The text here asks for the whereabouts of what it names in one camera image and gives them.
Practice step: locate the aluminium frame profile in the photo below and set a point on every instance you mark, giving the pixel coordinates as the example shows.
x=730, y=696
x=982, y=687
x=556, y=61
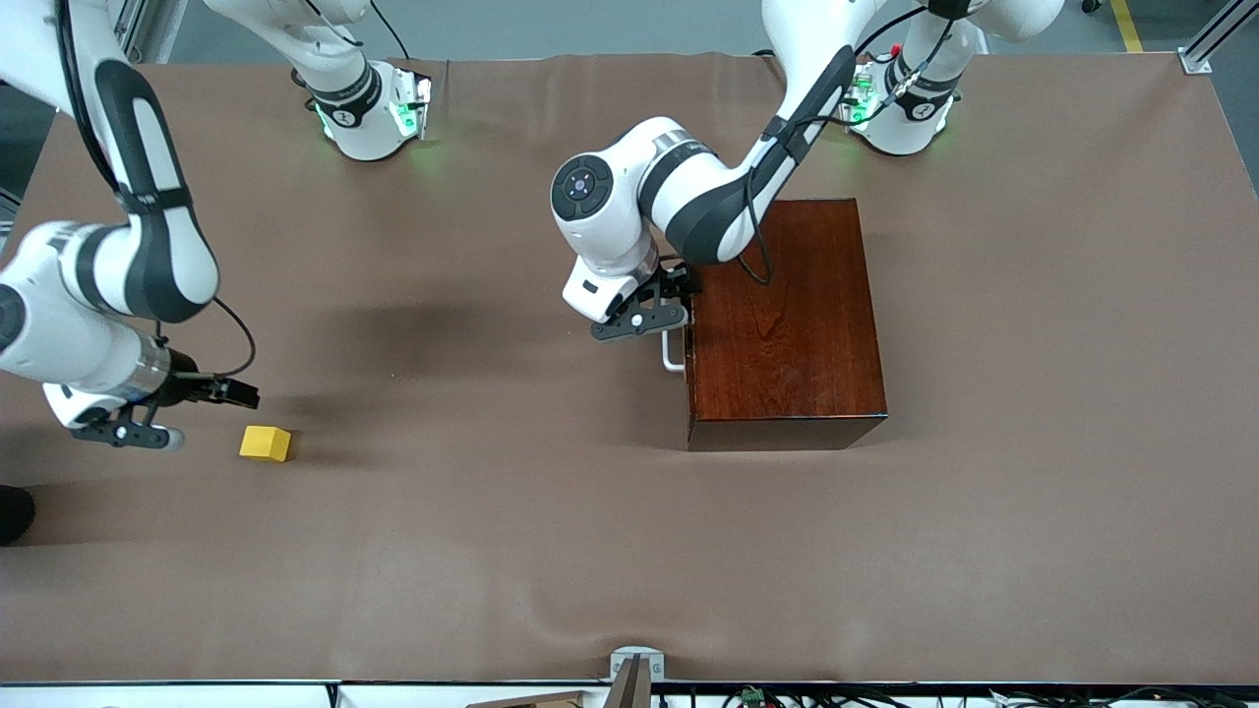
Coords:
x=1205, y=47
x=133, y=29

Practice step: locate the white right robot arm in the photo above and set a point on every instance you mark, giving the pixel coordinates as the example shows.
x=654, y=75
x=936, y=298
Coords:
x=148, y=256

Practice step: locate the yellow block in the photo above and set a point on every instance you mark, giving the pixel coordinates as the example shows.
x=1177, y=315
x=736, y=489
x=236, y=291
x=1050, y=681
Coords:
x=264, y=442

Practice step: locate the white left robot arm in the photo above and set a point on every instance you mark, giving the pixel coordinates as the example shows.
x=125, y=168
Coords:
x=689, y=187

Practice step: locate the brown cardboard piece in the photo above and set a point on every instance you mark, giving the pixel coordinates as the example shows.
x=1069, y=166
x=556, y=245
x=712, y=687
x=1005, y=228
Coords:
x=541, y=702

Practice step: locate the grey metal bracket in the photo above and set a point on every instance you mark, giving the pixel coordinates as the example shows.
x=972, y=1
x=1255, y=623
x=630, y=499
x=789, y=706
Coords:
x=637, y=657

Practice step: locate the brown table cloth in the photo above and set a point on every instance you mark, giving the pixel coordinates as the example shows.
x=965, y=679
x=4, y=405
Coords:
x=443, y=551

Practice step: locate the dark brown wooden cabinet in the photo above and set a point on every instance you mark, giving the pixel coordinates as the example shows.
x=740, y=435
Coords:
x=787, y=334

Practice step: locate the grey metal post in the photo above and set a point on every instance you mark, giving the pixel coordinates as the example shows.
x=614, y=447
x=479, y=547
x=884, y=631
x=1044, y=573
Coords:
x=634, y=688

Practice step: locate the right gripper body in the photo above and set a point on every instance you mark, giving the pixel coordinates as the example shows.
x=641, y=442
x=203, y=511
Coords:
x=193, y=387

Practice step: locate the black rounded object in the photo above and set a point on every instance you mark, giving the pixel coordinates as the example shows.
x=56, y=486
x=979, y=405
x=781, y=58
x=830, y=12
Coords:
x=12, y=513

